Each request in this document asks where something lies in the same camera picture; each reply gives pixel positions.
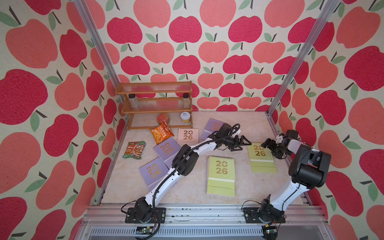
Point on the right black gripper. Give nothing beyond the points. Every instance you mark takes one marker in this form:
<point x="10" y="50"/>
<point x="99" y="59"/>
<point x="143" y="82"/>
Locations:
<point x="273" y="144"/>

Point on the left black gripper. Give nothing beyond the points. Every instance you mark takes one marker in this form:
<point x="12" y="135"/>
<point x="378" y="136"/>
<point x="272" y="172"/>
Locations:
<point x="235" y="144"/>

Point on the yellow-green calendar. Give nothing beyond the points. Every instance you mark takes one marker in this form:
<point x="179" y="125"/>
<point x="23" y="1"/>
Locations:
<point x="261" y="159"/>
<point x="221" y="176"/>

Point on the purple calendar back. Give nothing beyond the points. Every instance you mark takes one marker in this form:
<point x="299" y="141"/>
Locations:
<point x="212" y="126"/>

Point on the purple calendar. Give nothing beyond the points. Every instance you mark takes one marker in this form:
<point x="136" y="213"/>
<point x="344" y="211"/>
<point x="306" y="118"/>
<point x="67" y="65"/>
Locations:
<point x="212" y="126"/>
<point x="167" y="150"/>
<point x="154" y="171"/>

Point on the yellow-green calendar back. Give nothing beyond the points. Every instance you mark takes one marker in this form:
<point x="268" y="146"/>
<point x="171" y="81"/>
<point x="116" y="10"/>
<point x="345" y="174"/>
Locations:
<point x="221" y="176"/>

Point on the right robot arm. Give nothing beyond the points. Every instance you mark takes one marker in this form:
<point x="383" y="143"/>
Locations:
<point x="308" y="170"/>

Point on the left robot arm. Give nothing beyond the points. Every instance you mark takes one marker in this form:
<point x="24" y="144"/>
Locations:
<point x="183" y="164"/>

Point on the pink calendar near shelf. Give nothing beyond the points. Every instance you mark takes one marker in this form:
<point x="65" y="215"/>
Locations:
<point x="189" y="136"/>

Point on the yellow pull-tab can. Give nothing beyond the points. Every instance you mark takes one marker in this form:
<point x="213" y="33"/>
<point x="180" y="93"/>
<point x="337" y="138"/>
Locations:
<point x="186" y="117"/>

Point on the right glass spice jar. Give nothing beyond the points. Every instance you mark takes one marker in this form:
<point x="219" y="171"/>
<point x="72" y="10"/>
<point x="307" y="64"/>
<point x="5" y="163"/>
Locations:
<point x="186" y="100"/>

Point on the glass spice jar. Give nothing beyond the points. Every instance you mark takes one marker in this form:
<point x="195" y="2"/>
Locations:
<point x="134" y="101"/>
<point x="186" y="100"/>

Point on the orange snack bag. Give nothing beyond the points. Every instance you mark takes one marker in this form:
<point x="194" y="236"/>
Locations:
<point x="162" y="133"/>

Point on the red round tin can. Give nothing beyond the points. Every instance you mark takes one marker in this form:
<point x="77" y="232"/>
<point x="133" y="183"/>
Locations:
<point x="163" y="118"/>

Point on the purple calendar front left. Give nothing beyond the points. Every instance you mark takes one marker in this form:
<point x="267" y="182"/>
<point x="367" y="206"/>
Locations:
<point x="154" y="171"/>

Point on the wooden three-tier shelf rack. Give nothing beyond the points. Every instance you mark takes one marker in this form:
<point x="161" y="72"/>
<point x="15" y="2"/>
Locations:
<point x="155" y="98"/>

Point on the green snack bag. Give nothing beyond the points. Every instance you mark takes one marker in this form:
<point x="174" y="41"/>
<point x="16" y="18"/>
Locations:
<point x="134" y="150"/>

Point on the left glass spice jar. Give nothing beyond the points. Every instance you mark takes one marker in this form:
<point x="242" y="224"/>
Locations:
<point x="134" y="101"/>

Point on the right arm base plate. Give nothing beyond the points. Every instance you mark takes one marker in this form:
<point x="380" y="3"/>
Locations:
<point x="263" y="216"/>

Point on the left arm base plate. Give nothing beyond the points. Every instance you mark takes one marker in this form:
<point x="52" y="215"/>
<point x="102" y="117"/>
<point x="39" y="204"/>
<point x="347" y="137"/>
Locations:
<point x="133" y="217"/>

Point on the right aluminium frame post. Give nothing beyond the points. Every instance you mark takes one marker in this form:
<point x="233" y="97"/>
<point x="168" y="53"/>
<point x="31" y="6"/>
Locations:
<point x="326" y="12"/>

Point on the aluminium frame post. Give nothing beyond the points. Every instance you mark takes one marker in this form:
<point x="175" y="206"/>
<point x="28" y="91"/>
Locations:
<point x="98" y="42"/>
<point x="326" y="12"/>

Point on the front aluminium rail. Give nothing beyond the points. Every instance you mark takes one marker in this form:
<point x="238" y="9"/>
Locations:
<point x="202" y="222"/>

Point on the left aluminium frame post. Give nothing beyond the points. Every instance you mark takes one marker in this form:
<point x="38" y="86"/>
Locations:
<point x="98" y="42"/>

